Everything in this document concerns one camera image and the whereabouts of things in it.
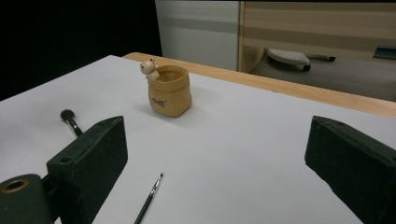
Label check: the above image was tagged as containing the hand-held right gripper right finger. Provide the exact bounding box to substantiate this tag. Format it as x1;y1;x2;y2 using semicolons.
304;115;396;224

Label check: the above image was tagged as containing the thick black makeup brush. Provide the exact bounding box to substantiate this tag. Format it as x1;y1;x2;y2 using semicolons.
60;109;84;138

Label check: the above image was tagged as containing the thin black makeup brush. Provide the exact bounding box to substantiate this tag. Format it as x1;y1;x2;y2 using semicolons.
134;173;164;224

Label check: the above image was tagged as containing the tan ceramic bear pot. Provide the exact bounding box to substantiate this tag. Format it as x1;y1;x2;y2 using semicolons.
139;58;193;119

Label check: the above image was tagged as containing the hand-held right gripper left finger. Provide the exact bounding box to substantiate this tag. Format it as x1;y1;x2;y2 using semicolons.
46;116;129;224

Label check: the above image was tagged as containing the wooden cabinet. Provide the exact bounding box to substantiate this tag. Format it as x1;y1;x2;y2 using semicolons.
237;0;396;75

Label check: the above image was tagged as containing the black curtain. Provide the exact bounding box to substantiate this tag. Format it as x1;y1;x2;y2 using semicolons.
0;0;163;102

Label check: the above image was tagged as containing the dark rectangular desk panel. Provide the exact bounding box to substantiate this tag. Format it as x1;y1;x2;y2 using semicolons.
372;45;396;61

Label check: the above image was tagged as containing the grey office chair base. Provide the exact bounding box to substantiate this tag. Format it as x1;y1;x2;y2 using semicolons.
265;48;337;73

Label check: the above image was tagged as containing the white cabinet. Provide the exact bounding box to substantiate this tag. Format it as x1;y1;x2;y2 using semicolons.
154;0;241;72

